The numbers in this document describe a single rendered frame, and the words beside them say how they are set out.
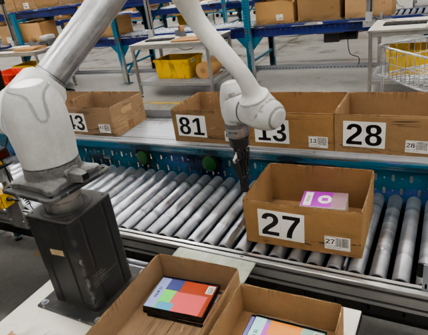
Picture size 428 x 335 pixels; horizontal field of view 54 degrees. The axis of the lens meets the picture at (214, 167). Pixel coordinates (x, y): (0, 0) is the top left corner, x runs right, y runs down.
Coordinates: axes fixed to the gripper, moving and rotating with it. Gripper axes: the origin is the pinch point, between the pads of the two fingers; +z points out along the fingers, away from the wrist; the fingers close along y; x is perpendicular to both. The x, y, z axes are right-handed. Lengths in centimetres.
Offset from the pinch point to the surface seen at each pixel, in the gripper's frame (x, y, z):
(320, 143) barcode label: 22.8, -28.8, -6.2
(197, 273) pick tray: 4.5, 48.1, 5.5
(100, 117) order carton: -96, -29, -14
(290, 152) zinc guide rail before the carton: 11.3, -24.0, -3.5
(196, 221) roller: -16.1, 14.2, 11.3
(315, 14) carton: -94, -456, -3
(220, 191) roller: -16.5, -9.2, 10.9
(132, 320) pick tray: -7, 68, 10
